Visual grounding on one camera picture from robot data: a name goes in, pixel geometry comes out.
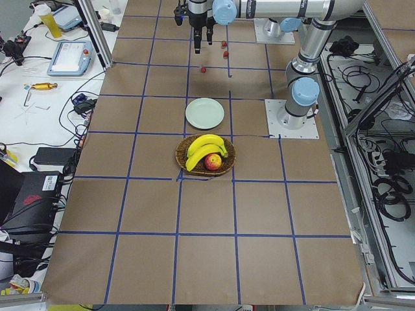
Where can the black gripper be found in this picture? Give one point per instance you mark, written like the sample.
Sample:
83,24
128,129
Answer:
198,19

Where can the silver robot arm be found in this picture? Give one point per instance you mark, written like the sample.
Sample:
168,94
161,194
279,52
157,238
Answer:
325,14
303,89

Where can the pale green round plate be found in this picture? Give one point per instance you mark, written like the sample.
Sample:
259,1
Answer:
204,113

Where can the yellow banana bunch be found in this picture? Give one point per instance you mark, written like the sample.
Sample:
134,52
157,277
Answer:
202,146

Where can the brown wicker basket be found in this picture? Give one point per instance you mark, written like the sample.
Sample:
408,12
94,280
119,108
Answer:
200,169

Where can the red yellow apple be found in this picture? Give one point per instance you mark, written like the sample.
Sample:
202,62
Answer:
212,162

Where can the grey teach pendant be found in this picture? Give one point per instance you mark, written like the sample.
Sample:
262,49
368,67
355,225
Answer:
67,18
71,58

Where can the yellow bottle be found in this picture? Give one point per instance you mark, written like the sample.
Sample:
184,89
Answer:
44,12

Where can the gold wrapped tool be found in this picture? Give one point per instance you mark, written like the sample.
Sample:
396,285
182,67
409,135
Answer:
44,86

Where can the black power adapter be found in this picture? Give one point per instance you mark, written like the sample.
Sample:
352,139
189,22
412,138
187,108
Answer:
53,156

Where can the black computer case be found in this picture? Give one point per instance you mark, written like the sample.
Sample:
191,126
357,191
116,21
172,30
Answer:
28,199

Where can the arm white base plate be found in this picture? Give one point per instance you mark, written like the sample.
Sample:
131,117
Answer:
285,126
276,31

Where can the aluminium frame post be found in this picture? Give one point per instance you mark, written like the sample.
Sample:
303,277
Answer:
91,22

